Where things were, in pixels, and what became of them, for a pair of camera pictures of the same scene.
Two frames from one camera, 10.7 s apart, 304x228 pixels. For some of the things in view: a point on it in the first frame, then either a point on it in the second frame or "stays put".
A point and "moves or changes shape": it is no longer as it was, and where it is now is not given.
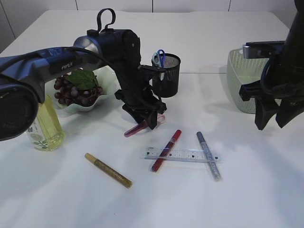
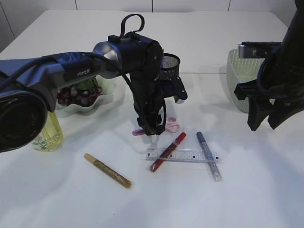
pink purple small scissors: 161,118 moves or changes shape
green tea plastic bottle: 46,133 stays put
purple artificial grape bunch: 80,88 stays put
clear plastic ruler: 181,155 stays put
